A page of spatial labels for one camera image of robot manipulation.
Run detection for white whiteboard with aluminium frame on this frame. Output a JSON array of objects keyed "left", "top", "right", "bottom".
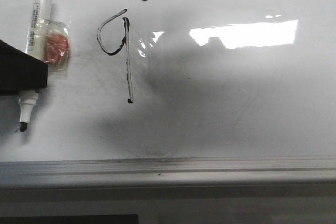
[{"left": 1, "top": 0, "right": 335, "bottom": 189}]

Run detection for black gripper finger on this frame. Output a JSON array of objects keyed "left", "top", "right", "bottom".
[{"left": 1, "top": 41, "right": 48, "bottom": 95}]

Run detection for white black-tipped whiteboard marker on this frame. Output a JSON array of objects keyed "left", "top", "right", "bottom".
[{"left": 19, "top": 0, "right": 52, "bottom": 132}]

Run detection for clear bag with red item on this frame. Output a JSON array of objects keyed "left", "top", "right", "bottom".
[{"left": 43, "top": 20, "right": 70, "bottom": 72}]

